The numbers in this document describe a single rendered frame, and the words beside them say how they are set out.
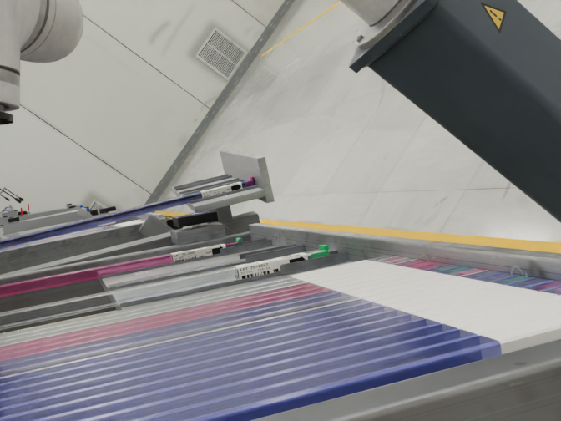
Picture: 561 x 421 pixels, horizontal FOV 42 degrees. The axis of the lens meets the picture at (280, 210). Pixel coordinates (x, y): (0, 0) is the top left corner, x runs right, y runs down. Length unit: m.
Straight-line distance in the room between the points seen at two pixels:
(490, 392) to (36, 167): 8.11
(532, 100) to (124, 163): 7.39
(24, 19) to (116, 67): 7.87
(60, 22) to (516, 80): 0.70
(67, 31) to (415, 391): 0.47
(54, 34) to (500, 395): 0.47
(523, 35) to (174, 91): 7.46
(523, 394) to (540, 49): 0.97
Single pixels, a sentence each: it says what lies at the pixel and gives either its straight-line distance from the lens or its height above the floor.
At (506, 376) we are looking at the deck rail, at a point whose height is 0.80.
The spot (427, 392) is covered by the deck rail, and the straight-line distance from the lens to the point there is 0.23.
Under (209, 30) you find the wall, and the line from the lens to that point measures 8.70.
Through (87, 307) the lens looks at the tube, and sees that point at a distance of 0.57.
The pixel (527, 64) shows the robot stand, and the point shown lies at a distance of 1.15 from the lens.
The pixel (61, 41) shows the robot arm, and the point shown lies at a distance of 0.63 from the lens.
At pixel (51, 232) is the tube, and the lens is 1.06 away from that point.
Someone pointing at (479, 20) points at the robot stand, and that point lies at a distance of 1.12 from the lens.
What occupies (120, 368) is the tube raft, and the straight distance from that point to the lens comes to 0.33.
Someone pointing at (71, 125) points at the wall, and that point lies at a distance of 8.33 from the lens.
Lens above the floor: 0.94
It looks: 15 degrees down
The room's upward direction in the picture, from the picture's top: 54 degrees counter-clockwise
